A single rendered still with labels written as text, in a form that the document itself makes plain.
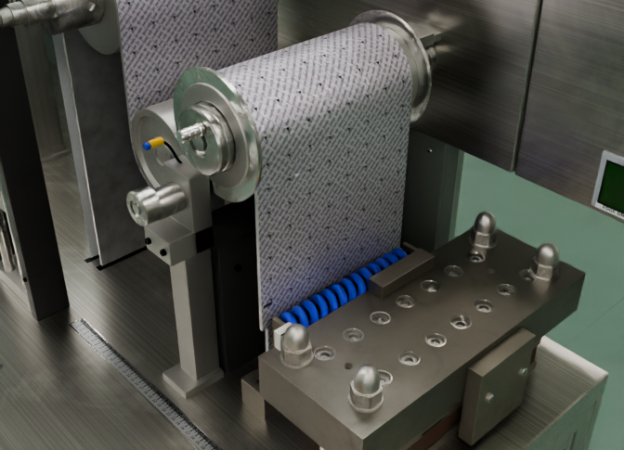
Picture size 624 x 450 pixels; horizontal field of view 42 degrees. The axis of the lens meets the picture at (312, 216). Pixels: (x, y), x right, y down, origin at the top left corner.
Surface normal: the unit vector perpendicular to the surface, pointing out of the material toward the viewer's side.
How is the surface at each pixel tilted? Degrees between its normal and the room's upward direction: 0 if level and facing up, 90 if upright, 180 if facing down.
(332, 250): 90
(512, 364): 90
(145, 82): 92
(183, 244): 90
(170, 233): 0
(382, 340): 0
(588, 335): 0
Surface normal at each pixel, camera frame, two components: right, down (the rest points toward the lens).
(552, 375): 0.00, -0.84
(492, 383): 0.68, 0.40
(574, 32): -0.74, 0.37
